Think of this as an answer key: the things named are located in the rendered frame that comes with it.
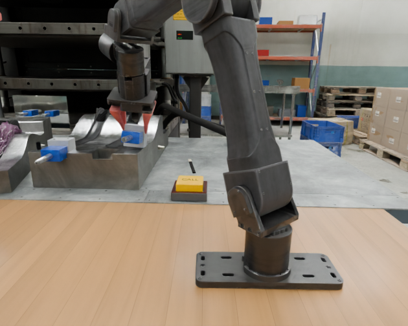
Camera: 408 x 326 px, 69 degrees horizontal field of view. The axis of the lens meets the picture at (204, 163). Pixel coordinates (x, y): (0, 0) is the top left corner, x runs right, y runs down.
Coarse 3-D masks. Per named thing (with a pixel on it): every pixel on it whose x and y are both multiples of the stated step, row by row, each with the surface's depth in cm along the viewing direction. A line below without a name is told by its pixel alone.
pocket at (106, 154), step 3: (96, 150) 73; (99, 150) 74; (102, 150) 74; (105, 150) 74; (108, 150) 74; (111, 150) 74; (114, 150) 74; (93, 153) 71; (96, 153) 73; (99, 153) 74; (102, 153) 74; (105, 153) 74; (108, 153) 74; (111, 153) 74; (93, 156) 71; (96, 156) 73; (99, 156) 74; (102, 156) 74; (105, 156) 74; (108, 156) 74; (111, 156) 74; (96, 159) 70; (99, 159) 70; (102, 159) 70; (105, 159) 70; (108, 159) 70; (111, 159) 70
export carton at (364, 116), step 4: (364, 108) 524; (368, 108) 526; (360, 112) 532; (364, 112) 517; (368, 112) 502; (360, 116) 530; (364, 116) 514; (368, 116) 499; (360, 120) 528; (364, 120) 513; (368, 120) 498; (360, 124) 527; (364, 124) 512; (368, 124) 498; (360, 128) 527; (364, 128) 512; (364, 132) 514
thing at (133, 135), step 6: (126, 126) 73; (132, 126) 73; (138, 126) 73; (126, 132) 69; (132, 132) 69; (138, 132) 69; (126, 138) 64; (132, 138) 69; (138, 138) 69; (144, 138) 74; (126, 144) 73; (132, 144) 73; (138, 144) 73; (144, 144) 75
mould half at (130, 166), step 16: (80, 128) 93; (112, 128) 93; (160, 128) 100; (80, 144) 78; (96, 144) 79; (160, 144) 101; (32, 160) 70; (64, 160) 70; (80, 160) 70; (96, 160) 70; (112, 160) 70; (128, 160) 70; (144, 160) 77; (32, 176) 72; (48, 176) 72; (64, 176) 71; (80, 176) 71; (96, 176) 71; (112, 176) 71; (128, 176) 71; (144, 176) 78
